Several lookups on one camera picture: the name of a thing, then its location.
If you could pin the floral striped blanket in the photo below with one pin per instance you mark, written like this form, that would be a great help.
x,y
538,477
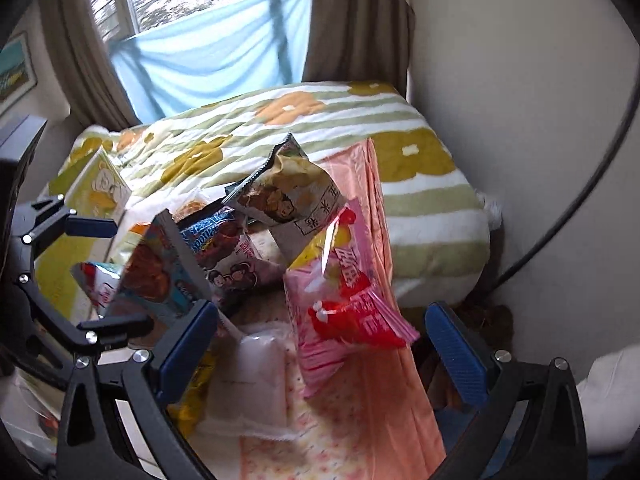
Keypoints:
x,y
350,110

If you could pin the yellow cardboard box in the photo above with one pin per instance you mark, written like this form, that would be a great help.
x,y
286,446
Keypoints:
x,y
95,185

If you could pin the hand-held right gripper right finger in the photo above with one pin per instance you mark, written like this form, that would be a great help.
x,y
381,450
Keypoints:
x,y
457,355

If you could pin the blue cloth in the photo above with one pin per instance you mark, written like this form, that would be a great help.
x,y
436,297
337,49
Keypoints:
x,y
210,55

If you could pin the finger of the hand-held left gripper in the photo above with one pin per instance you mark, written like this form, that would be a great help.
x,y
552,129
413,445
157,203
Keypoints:
x,y
92,227
120,329

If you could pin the brown curtain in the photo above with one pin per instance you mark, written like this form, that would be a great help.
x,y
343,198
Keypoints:
x,y
85,60
360,25

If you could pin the brown blue snack packet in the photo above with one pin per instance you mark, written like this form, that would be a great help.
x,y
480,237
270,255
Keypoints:
x,y
150,270

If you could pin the white cloth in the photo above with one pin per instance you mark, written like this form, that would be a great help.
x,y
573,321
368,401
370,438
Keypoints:
x,y
615,390

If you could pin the framed wall picture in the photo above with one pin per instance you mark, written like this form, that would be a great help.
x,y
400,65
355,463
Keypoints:
x,y
15,70

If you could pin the orange snack packet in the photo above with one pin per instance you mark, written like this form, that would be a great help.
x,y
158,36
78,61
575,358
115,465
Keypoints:
x,y
187,205

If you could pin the beige snack packet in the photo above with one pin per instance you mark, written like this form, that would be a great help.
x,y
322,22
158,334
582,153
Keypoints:
x,y
285,190

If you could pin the pink red snack packet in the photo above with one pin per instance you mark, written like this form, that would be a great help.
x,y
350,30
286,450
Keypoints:
x,y
345,310

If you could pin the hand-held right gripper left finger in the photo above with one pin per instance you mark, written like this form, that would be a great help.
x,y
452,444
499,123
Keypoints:
x,y
187,350

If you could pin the clear white snack packet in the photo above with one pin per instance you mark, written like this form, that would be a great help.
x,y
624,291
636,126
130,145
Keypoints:
x,y
250,380

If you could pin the red white snack packet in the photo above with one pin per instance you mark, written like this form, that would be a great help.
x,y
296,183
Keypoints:
x,y
100,287

